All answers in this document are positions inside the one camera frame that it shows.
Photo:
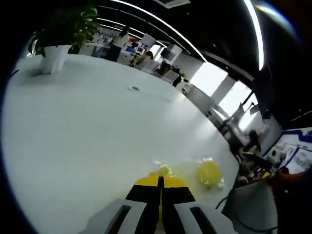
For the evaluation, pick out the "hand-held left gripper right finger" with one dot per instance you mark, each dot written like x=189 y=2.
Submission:
x=187 y=217

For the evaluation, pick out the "blue and white wall poster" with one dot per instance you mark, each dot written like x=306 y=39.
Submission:
x=298 y=146

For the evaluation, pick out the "hanging display screen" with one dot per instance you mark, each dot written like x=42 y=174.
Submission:
x=148 y=39

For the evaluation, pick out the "green potted plant white pot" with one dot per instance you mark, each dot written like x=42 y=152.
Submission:
x=70 y=26

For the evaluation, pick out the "ceiling air conditioner vent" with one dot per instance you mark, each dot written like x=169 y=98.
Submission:
x=174 y=2

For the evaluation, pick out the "wide ceiling light strip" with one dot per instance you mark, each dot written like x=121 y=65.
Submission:
x=257 y=31

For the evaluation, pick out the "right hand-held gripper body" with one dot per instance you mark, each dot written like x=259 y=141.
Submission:
x=276 y=153

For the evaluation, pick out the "long ceiling light strip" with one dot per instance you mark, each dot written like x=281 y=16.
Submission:
x=165 y=23

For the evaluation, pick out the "rectangular yellow silicone block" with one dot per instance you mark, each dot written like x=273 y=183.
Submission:
x=170 y=170

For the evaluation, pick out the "round table grommet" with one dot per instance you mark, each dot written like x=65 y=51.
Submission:
x=135 y=88

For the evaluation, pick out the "white office chair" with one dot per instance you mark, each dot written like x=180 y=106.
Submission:
x=170 y=76

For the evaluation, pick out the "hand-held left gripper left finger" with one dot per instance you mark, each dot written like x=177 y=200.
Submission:
x=131 y=214

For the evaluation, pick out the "dark computer monitor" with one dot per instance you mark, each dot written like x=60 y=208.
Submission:
x=168 y=54

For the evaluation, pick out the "round yellow silicone block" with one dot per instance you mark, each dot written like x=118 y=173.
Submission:
x=209 y=174

